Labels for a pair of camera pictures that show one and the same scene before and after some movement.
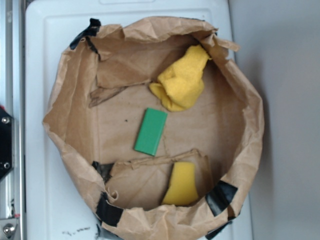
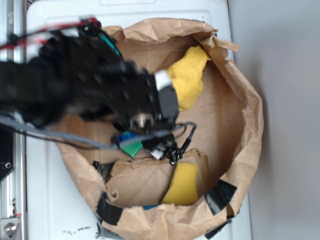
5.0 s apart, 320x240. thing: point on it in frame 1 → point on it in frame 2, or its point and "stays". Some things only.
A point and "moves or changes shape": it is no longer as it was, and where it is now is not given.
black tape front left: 107,212 stays
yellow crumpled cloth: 180,85 stays
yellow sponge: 183,189 stays
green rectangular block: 151,131 moves or changes shape
